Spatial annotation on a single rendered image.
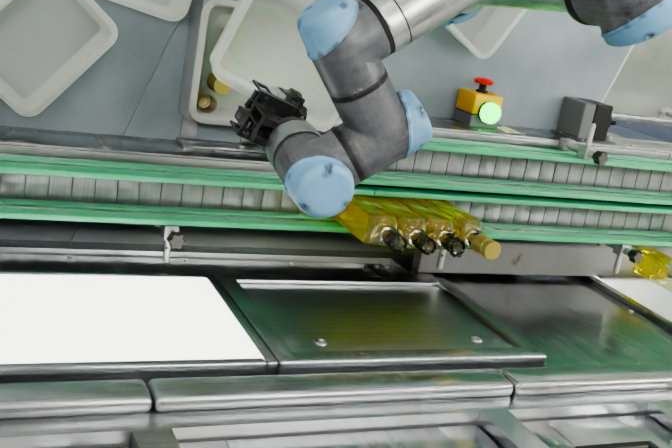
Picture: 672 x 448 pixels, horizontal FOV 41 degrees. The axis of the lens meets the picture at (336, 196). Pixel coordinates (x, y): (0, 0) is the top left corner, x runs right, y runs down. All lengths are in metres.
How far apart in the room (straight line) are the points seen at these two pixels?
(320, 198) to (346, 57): 0.17
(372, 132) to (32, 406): 0.52
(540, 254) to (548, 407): 0.67
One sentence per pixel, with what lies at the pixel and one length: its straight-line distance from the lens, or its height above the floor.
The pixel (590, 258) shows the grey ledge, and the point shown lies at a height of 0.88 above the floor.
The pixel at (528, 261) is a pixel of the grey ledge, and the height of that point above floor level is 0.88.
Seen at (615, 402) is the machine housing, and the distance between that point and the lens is 1.51.
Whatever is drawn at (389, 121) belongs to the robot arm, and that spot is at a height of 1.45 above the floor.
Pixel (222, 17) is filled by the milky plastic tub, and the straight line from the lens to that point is 1.70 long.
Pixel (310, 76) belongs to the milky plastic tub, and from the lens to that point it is 1.47.
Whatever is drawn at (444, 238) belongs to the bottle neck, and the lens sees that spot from 1.59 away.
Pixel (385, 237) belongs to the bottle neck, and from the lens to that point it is 1.53.
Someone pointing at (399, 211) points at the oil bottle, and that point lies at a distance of 1.62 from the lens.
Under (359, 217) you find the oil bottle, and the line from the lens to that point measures 1.59.
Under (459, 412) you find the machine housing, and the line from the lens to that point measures 1.33.
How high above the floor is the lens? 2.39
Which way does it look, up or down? 61 degrees down
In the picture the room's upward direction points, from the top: 127 degrees clockwise
